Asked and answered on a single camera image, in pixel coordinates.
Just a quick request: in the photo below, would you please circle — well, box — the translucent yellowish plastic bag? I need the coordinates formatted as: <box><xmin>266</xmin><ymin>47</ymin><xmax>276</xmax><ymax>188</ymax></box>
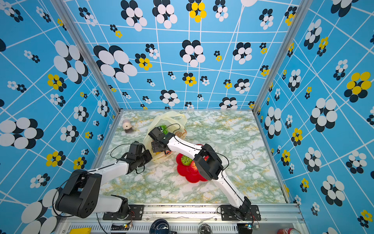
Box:
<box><xmin>143</xmin><ymin>111</ymin><xmax>188</xmax><ymax>163</ymax></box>

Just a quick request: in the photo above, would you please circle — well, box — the fake green custard apple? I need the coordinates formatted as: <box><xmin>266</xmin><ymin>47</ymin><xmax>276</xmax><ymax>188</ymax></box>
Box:
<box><xmin>181</xmin><ymin>156</ymin><xmax>193</xmax><ymax>166</ymax></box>

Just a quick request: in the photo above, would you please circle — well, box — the fake green grapes bunch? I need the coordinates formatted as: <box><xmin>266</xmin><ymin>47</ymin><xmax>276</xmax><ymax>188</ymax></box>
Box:
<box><xmin>159</xmin><ymin>124</ymin><xmax>168</xmax><ymax>134</ymax></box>

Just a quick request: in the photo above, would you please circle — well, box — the fake red apple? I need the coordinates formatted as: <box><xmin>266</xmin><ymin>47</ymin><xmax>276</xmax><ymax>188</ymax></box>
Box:
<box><xmin>189</xmin><ymin>161</ymin><xmax>198</xmax><ymax>175</ymax></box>

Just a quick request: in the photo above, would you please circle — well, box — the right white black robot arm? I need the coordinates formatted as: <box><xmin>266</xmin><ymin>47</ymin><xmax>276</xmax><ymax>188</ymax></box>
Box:
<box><xmin>148</xmin><ymin>127</ymin><xmax>252</xmax><ymax>220</ymax></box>

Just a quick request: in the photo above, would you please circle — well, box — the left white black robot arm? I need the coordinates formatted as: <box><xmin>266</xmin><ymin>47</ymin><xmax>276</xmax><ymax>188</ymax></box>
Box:
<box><xmin>53</xmin><ymin>141</ymin><xmax>152</xmax><ymax>218</ymax></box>

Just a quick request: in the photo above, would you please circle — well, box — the small pink roll object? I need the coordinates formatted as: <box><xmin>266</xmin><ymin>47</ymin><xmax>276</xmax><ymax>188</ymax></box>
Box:
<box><xmin>122</xmin><ymin>120</ymin><xmax>133</xmax><ymax>133</ymax></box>

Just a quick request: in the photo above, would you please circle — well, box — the red flower-shaped plate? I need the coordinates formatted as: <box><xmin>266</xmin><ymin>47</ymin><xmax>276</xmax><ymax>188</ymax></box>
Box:
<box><xmin>176</xmin><ymin>154</ymin><xmax>207</xmax><ymax>183</ymax></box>

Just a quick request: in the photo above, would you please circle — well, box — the yellow block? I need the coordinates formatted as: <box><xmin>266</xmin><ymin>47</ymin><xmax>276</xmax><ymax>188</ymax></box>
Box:
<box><xmin>69</xmin><ymin>228</ymin><xmax>92</xmax><ymax>234</ymax></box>

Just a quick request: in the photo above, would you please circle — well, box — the red can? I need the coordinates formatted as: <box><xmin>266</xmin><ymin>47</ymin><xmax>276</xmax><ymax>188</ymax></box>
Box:
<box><xmin>277</xmin><ymin>228</ymin><xmax>301</xmax><ymax>234</ymax></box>

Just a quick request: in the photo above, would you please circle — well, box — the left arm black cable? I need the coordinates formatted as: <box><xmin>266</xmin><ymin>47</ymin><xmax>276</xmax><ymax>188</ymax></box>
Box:
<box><xmin>109</xmin><ymin>143</ymin><xmax>132</xmax><ymax>160</ymax></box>

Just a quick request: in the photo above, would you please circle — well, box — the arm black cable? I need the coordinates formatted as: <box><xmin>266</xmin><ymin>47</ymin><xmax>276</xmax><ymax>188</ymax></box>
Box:
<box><xmin>109</xmin><ymin>143</ymin><xmax>132</xmax><ymax>160</ymax></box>
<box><xmin>162</xmin><ymin>123</ymin><xmax>182</xmax><ymax>137</ymax></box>

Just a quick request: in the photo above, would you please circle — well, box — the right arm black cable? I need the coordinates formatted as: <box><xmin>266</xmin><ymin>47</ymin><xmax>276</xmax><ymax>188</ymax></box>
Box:
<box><xmin>162</xmin><ymin>123</ymin><xmax>182</xmax><ymax>137</ymax></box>

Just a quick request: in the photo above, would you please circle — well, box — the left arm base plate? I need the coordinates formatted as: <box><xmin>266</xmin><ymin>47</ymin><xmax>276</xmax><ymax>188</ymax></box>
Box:
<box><xmin>103</xmin><ymin>204</ymin><xmax>145</xmax><ymax>221</ymax></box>

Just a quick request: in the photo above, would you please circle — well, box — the black round camera lens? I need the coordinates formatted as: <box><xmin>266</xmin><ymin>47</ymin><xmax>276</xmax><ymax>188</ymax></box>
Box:
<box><xmin>149</xmin><ymin>218</ymin><xmax>171</xmax><ymax>234</ymax></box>

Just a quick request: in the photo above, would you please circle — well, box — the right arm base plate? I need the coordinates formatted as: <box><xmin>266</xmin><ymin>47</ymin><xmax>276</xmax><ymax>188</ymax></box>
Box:
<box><xmin>217</xmin><ymin>205</ymin><xmax>262</xmax><ymax>221</ymax></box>

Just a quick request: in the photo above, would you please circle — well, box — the aluminium front rail frame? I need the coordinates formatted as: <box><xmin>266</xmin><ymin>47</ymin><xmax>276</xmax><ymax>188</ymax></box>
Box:
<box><xmin>55</xmin><ymin>203</ymin><xmax>309</xmax><ymax>234</ymax></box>

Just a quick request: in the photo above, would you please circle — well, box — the left aluminium corner post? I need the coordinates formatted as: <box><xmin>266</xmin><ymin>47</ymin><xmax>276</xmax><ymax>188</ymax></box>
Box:
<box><xmin>51</xmin><ymin>1</ymin><xmax>121</xmax><ymax>115</ymax></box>

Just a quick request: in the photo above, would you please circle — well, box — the aluminium corner post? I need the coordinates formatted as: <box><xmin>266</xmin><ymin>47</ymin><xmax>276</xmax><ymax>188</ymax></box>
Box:
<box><xmin>51</xmin><ymin>1</ymin><xmax>121</xmax><ymax>115</ymax></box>
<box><xmin>252</xmin><ymin>0</ymin><xmax>313</xmax><ymax>114</ymax></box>

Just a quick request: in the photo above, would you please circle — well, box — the right aluminium corner post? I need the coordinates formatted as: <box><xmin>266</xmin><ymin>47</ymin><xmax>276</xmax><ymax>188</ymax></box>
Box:
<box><xmin>252</xmin><ymin>0</ymin><xmax>313</xmax><ymax>114</ymax></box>

